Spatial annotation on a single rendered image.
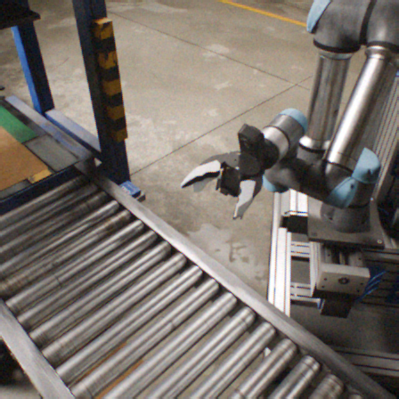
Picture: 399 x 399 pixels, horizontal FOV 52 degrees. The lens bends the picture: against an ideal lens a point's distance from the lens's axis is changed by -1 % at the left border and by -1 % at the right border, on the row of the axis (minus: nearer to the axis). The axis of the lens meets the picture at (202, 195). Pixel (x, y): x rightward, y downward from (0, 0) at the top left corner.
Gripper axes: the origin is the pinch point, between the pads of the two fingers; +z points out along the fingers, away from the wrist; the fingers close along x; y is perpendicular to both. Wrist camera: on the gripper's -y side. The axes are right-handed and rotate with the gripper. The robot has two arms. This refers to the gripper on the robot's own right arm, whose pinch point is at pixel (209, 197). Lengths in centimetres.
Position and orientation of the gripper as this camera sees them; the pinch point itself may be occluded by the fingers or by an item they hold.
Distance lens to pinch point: 72.4
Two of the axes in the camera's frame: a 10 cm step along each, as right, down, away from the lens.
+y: -1.1, 6.9, 7.2
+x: -8.1, -4.8, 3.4
